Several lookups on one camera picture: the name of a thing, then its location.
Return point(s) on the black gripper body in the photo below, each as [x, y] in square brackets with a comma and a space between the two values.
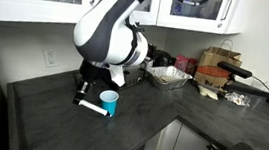
[90, 73]

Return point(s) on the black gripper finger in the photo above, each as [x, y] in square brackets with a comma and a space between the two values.
[78, 97]

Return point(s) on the white pen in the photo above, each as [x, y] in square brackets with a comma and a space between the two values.
[94, 107]

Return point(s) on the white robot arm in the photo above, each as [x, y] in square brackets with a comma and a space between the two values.
[108, 39]

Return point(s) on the light blue cup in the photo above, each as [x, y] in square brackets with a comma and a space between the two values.
[108, 101]

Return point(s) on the silver toaster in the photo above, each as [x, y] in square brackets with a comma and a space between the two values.
[133, 76]

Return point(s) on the black kettle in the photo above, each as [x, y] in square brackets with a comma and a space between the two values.
[161, 58]

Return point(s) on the aluminium foil tray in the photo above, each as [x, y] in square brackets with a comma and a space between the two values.
[167, 77]

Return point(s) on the red box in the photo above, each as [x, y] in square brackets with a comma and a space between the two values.
[186, 65]

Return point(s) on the brown paper bag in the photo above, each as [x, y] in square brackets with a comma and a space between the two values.
[208, 73]

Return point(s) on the white upper cabinet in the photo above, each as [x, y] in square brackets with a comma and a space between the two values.
[212, 16]

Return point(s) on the clear plastic wrapper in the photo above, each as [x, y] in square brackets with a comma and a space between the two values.
[238, 99]

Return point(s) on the white wall outlet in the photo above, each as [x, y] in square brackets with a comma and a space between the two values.
[51, 59]

